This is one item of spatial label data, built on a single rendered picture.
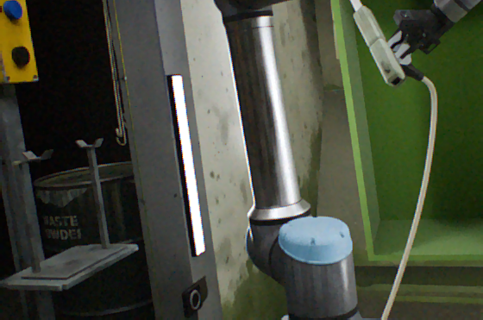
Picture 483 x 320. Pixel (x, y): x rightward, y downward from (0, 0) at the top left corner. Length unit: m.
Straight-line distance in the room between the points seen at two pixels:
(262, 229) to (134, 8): 1.00
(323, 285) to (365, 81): 1.42
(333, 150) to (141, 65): 1.77
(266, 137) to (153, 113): 0.79
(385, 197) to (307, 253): 1.51
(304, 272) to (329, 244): 0.08
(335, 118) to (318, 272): 2.50
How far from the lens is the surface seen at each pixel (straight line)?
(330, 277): 1.19
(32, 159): 1.57
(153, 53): 2.01
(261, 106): 1.30
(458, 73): 2.45
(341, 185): 3.43
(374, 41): 1.73
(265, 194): 1.33
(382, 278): 3.26
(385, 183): 2.62
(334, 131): 3.59
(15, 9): 1.71
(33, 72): 1.74
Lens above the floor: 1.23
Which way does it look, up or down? 7 degrees down
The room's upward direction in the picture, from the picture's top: 7 degrees counter-clockwise
